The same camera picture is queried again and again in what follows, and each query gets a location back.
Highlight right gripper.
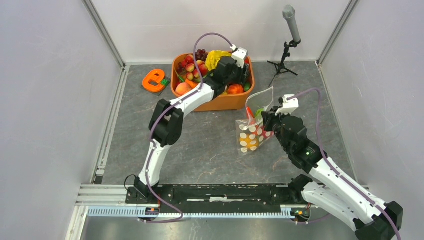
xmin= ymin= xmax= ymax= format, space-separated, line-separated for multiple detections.
xmin=261 ymin=106 xmax=291 ymax=153

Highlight green toy cabbage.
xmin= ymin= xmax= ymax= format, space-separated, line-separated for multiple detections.
xmin=254 ymin=108 xmax=264 ymax=118

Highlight clear polka-dot zip bag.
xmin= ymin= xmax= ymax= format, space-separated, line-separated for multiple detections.
xmin=235 ymin=86 xmax=274 ymax=156

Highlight red toy chili pepper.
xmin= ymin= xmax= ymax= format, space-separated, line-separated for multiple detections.
xmin=246 ymin=106 xmax=255 ymax=122

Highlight yellow toy mango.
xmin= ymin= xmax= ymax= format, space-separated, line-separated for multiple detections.
xmin=239 ymin=132 xmax=259 ymax=153

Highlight toy peach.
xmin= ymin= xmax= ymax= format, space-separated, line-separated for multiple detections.
xmin=175 ymin=82 xmax=193 ymax=96

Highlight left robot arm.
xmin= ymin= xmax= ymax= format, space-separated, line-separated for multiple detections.
xmin=134 ymin=56 xmax=249 ymax=204

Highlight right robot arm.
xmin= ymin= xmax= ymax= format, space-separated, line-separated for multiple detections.
xmin=261 ymin=109 xmax=404 ymax=240

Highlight orange toy bell pepper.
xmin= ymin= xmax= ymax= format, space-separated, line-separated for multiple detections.
xmin=226 ymin=84 xmax=245 ymax=95

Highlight orange plastic basket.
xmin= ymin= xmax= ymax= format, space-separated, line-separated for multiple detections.
xmin=170 ymin=53 xmax=256 ymax=112

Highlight yellow toy flower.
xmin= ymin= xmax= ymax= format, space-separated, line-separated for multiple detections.
xmin=205 ymin=50 xmax=232 ymax=71

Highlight dark toy grapes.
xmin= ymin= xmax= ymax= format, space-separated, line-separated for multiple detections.
xmin=194 ymin=49 xmax=208 ymax=62

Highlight black tripod stand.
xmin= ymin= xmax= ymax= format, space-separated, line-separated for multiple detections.
xmin=266 ymin=40 xmax=300 ymax=87

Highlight grey microphone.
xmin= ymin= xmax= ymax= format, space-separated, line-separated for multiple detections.
xmin=282 ymin=4 xmax=301 ymax=44

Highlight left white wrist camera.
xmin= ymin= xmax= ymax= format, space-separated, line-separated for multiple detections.
xmin=230 ymin=44 xmax=249 ymax=69

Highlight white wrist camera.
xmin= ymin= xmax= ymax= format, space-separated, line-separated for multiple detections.
xmin=274 ymin=94 xmax=299 ymax=116
xmin=230 ymin=44 xmax=249 ymax=69

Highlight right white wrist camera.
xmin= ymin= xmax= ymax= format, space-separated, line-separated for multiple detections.
xmin=274 ymin=94 xmax=299 ymax=116

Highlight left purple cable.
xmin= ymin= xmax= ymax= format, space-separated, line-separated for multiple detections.
xmin=137 ymin=32 xmax=238 ymax=224

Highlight purple cable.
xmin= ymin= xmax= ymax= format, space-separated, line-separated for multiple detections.
xmin=286 ymin=87 xmax=402 ymax=240
xmin=137 ymin=32 xmax=238 ymax=224

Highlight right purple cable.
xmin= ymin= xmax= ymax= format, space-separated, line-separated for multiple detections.
xmin=286 ymin=87 xmax=402 ymax=240

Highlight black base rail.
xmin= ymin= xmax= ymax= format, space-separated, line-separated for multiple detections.
xmin=125 ymin=184 xmax=307 ymax=215

